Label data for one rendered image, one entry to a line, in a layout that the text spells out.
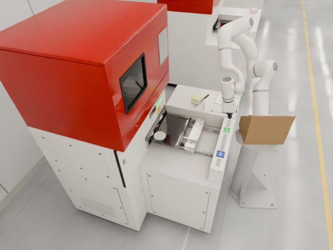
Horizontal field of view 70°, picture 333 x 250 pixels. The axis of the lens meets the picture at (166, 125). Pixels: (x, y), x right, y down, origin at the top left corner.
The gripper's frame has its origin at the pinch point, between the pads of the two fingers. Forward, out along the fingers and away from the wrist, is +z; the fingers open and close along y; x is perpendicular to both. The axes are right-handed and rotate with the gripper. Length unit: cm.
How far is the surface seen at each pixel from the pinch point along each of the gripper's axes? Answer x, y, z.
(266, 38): 414, 3, 115
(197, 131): -0.2, -27.6, 17.9
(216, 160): -32.0, -4.8, 14.9
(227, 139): -9.9, -1.3, 15.3
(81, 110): -66, -65, -53
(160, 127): -8, -58, 10
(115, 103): -63, -42, -57
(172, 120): 4, -51, 11
